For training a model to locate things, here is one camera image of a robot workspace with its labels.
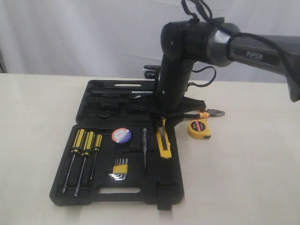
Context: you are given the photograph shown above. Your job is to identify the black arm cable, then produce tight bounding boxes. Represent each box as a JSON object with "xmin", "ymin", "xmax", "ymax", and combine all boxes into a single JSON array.
[{"xmin": 180, "ymin": 0, "xmax": 300, "ymax": 88}]

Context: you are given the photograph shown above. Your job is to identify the middle yellow black screwdriver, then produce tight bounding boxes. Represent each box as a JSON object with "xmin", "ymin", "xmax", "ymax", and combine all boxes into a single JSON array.
[{"xmin": 74, "ymin": 131, "xmax": 95, "ymax": 197}]

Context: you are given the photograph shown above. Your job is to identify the small yellow black screwdriver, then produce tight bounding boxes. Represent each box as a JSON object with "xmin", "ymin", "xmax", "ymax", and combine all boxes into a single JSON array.
[{"xmin": 90, "ymin": 134, "xmax": 102, "ymax": 180}]

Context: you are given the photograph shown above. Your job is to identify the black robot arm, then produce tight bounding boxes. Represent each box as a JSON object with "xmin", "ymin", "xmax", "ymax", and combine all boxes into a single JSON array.
[{"xmin": 154, "ymin": 20, "xmax": 300, "ymax": 131}]

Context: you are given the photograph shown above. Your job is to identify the large yellow black screwdriver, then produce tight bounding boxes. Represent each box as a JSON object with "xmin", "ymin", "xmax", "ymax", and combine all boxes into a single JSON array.
[{"xmin": 62, "ymin": 129, "xmax": 86, "ymax": 193}]

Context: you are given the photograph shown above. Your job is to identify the white backdrop curtain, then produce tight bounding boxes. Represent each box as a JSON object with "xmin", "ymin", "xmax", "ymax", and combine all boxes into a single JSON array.
[{"xmin": 0, "ymin": 0, "xmax": 300, "ymax": 83}]

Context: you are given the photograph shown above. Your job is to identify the black electrical tape roll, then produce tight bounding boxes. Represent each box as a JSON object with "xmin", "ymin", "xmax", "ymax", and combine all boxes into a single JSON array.
[{"xmin": 111, "ymin": 127, "xmax": 132, "ymax": 144}]

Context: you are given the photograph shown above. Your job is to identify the clear handle tester screwdriver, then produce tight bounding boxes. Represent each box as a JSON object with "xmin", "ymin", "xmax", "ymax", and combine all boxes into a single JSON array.
[{"xmin": 142, "ymin": 128, "xmax": 148, "ymax": 173}]

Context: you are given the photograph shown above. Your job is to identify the orange black handled pliers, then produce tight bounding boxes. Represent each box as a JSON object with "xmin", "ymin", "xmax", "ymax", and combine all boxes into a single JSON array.
[{"xmin": 183, "ymin": 109, "xmax": 225, "ymax": 120}]

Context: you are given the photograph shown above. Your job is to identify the black plastic tool case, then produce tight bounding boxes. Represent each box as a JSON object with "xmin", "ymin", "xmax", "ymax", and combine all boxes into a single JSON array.
[{"xmin": 50, "ymin": 80, "xmax": 184, "ymax": 210}]

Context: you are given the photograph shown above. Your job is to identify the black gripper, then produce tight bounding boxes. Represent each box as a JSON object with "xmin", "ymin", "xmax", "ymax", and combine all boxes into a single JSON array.
[{"xmin": 150, "ymin": 95, "xmax": 206, "ymax": 135}]

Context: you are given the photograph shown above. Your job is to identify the yellow tape measure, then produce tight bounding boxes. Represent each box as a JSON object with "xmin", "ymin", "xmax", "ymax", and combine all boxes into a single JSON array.
[{"xmin": 187, "ymin": 119, "xmax": 211, "ymax": 139}]

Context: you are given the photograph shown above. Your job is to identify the hex key set yellow holder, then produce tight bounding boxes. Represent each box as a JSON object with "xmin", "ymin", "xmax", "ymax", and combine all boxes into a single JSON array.
[{"xmin": 109, "ymin": 158, "xmax": 128, "ymax": 181}]

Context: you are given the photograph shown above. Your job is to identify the yellow utility knife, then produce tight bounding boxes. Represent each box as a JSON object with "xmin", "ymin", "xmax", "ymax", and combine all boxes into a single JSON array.
[{"xmin": 156, "ymin": 127, "xmax": 172, "ymax": 159}]

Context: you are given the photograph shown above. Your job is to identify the claw hammer black handle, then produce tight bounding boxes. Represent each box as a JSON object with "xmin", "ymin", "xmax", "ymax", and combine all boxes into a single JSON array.
[{"xmin": 91, "ymin": 89, "xmax": 153, "ymax": 95}]

